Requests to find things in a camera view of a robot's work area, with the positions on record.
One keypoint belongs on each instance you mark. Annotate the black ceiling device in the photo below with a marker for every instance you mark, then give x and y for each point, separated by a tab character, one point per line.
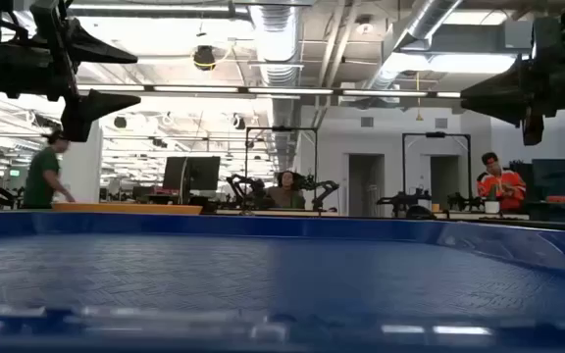
204	56

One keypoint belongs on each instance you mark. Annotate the blue plastic tray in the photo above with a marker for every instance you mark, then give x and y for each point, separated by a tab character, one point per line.
282	274

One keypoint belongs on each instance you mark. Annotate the wooden background table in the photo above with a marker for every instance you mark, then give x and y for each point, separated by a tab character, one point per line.
464	216
287	213

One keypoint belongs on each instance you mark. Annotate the silver ventilation duct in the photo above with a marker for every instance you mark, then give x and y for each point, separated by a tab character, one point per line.
429	19
277	39

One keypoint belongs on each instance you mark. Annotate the black metal rig frame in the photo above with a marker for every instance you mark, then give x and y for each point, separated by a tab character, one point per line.
282	128
434	134

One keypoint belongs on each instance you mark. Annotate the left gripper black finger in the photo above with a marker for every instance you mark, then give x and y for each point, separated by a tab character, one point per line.
84	115
91	49

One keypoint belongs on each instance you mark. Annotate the black computer monitor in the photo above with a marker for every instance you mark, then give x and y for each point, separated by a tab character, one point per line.
199	171

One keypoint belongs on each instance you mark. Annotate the black cabinet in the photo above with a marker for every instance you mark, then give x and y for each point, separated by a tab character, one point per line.
554	176

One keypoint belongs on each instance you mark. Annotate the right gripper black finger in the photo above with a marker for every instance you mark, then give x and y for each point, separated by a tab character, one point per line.
503	109
500	85

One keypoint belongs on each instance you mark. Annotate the long ceiling light bar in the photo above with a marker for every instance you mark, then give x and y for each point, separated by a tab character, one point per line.
287	90

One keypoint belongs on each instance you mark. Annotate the grey door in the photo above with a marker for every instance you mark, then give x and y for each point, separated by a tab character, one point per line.
444	181
366	186

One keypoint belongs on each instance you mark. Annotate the small orange box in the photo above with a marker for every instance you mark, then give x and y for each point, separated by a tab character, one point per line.
556	199

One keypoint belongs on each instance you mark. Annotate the black domed object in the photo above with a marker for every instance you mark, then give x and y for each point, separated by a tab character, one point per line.
420	213

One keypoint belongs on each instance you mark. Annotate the person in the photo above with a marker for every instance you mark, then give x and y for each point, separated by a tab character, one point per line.
505	186
39	181
286	196

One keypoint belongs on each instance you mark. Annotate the small plant in white pot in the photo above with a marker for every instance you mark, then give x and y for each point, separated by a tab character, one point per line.
492	207

